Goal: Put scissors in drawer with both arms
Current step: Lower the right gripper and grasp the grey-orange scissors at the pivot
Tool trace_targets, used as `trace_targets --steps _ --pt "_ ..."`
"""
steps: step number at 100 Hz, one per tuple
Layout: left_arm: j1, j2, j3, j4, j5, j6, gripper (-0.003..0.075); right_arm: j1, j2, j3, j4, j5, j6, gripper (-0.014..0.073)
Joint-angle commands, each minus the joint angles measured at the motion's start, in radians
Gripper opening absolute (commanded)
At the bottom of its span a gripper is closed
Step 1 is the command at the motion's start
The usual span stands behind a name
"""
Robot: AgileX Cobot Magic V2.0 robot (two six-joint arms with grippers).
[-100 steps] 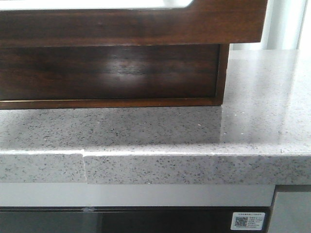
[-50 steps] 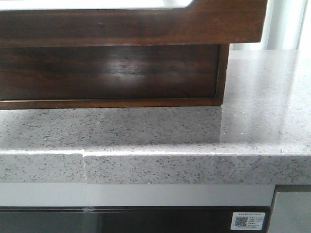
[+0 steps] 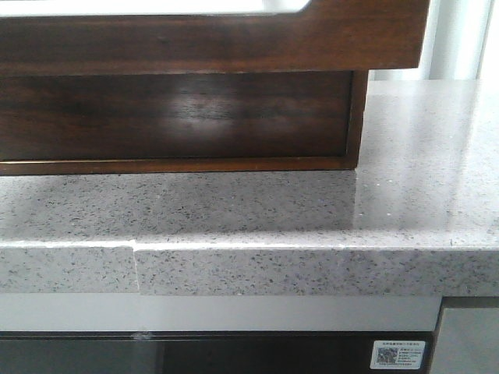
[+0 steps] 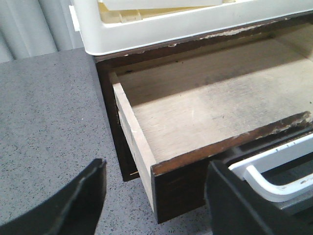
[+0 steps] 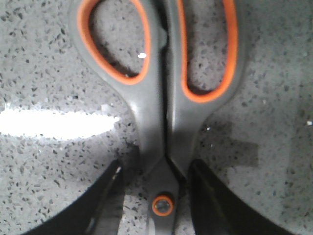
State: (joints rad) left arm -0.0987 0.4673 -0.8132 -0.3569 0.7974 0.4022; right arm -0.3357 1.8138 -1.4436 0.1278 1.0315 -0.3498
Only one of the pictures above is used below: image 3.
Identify wooden drawer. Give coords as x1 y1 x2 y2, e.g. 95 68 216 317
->
0 70 354 162
1 1 429 76

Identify dark wooden drawer cabinet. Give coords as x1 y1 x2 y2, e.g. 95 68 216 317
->
0 69 370 176

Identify black glass built-in appliance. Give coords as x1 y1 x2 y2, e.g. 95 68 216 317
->
1 331 434 373

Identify white QR code sticker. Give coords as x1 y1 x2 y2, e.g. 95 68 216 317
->
370 340 426 370

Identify white curtain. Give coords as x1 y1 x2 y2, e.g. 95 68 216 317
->
369 1 498 81

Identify grey cabinet door panel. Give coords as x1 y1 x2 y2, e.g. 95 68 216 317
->
430 297 498 373

